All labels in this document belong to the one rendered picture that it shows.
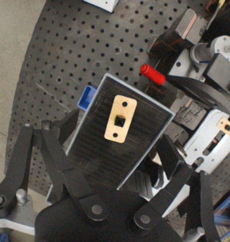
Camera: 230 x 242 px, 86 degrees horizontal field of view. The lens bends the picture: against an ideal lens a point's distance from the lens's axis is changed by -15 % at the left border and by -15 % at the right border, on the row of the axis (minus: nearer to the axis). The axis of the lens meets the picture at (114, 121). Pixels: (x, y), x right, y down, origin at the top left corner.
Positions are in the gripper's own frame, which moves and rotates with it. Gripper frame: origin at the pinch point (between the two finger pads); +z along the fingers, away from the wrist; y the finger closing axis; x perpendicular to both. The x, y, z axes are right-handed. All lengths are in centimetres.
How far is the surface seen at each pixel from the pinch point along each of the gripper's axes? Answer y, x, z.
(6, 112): -126, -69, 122
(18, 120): -55, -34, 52
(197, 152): 29.6, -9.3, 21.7
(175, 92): 10.2, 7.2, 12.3
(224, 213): 205, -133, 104
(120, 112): -0.4, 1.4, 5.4
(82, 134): -6.1, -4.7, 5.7
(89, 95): -15, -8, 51
